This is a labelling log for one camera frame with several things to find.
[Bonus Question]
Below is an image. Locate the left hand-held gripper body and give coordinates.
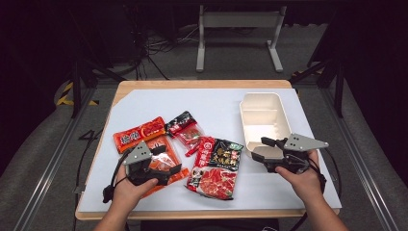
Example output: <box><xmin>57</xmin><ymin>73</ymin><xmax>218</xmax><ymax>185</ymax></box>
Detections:
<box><xmin>121</xmin><ymin>141</ymin><xmax>162</xmax><ymax>187</ymax></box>

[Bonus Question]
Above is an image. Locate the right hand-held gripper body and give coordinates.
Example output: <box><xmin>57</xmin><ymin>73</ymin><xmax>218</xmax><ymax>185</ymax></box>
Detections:
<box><xmin>270</xmin><ymin>133</ymin><xmax>330</xmax><ymax>175</ymax></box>

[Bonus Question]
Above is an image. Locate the clear orange packet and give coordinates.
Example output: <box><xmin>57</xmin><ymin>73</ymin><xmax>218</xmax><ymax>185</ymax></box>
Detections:
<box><xmin>140</xmin><ymin>134</ymin><xmax>191</xmax><ymax>199</ymax></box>

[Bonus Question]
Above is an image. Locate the orange red seasoning packet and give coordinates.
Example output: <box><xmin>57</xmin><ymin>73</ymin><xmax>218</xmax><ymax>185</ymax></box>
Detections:
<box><xmin>113</xmin><ymin>115</ymin><xmax>167</xmax><ymax>154</ymax></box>

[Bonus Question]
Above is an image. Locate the cream plastic container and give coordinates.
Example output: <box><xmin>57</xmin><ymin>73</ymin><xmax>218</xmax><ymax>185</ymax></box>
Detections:
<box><xmin>239</xmin><ymin>91</ymin><xmax>293</xmax><ymax>160</ymax></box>

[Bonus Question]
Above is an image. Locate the large red black packet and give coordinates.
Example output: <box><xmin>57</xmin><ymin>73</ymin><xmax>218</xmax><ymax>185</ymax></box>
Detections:
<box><xmin>185</xmin><ymin>136</ymin><xmax>244</xmax><ymax>201</ymax></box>

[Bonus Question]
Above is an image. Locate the person's right hand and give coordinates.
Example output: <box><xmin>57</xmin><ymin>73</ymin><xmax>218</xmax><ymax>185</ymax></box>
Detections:
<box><xmin>275</xmin><ymin>149</ymin><xmax>325</xmax><ymax>204</ymax></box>

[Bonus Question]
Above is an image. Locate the person's left hand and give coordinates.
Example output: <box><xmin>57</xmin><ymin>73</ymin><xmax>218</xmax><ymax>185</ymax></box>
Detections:
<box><xmin>110</xmin><ymin>165</ymin><xmax>160</xmax><ymax>219</ymax></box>

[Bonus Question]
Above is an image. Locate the small black red packet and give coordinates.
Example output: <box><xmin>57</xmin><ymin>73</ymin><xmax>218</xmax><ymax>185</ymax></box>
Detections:
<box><xmin>165</xmin><ymin>110</ymin><xmax>206</xmax><ymax>158</ymax></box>

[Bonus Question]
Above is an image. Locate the black metal stand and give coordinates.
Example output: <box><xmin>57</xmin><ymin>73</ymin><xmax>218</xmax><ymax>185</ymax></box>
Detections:
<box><xmin>289</xmin><ymin>56</ymin><xmax>346</xmax><ymax>119</ymax></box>
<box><xmin>67</xmin><ymin>54</ymin><xmax>127</xmax><ymax>119</ymax></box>

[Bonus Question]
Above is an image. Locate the white table mat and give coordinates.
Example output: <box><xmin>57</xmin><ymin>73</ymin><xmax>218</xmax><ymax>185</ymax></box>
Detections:
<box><xmin>77</xmin><ymin>88</ymin><xmax>343</xmax><ymax>214</ymax></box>

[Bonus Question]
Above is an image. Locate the grey metal stand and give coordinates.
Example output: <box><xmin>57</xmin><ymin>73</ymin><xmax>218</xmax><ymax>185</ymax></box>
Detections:
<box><xmin>195</xmin><ymin>4</ymin><xmax>288</xmax><ymax>73</ymax></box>

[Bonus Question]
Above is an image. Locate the right hand-held gripper cable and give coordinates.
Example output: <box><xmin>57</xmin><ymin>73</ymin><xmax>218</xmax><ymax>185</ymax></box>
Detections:
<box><xmin>289</xmin><ymin>147</ymin><xmax>343</xmax><ymax>231</ymax></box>

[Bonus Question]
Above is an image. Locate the hand-held gripper cable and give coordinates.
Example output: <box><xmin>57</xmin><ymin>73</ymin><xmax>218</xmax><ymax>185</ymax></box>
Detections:
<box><xmin>102</xmin><ymin>153</ymin><xmax>130</xmax><ymax>204</ymax></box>
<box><xmin>289</xmin><ymin>147</ymin><xmax>343</xmax><ymax>231</ymax></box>

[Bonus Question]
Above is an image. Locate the left hand-held gripper cable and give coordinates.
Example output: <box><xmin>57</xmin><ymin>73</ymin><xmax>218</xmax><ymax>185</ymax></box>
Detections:
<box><xmin>102</xmin><ymin>153</ymin><xmax>130</xmax><ymax>204</ymax></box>

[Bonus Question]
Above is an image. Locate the thin black cable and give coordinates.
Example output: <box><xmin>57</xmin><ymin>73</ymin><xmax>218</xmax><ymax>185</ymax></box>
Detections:
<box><xmin>72</xmin><ymin>128</ymin><xmax>104</xmax><ymax>231</ymax></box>

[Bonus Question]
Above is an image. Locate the aluminium rail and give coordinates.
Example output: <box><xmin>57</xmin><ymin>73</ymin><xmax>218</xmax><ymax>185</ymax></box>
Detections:
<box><xmin>320</xmin><ymin>86</ymin><xmax>401</xmax><ymax>231</ymax></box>
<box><xmin>12</xmin><ymin>86</ymin><xmax>97</xmax><ymax>231</ymax></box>

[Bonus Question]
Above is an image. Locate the bundle of black floor cables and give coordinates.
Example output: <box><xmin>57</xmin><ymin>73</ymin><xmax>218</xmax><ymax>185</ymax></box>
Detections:
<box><xmin>126</xmin><ymin>18</ymin><xmax>201</xmax><ymax>81</ymax></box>

